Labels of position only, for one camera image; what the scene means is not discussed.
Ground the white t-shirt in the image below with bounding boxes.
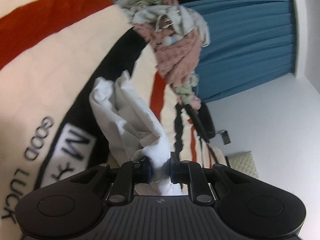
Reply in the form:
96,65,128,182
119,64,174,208
89,71,182,196

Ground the beige quilted headboard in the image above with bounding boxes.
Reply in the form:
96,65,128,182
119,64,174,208
225,151,259,179

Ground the light green garment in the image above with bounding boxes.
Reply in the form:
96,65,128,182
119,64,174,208
173,83,198,104

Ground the pink fluffy blanket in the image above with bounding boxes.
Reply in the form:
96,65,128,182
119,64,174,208
132,0,203,86

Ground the right blue curtain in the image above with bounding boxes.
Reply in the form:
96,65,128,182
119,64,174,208
185,0,297,103

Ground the grey-white hoodie on pile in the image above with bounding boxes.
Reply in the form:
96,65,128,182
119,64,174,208
129,5,210,47

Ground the striped fleece blanket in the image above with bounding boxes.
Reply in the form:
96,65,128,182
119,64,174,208
1,0,226,239

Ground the wall power socket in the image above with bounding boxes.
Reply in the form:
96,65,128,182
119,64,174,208
221,130,231,145

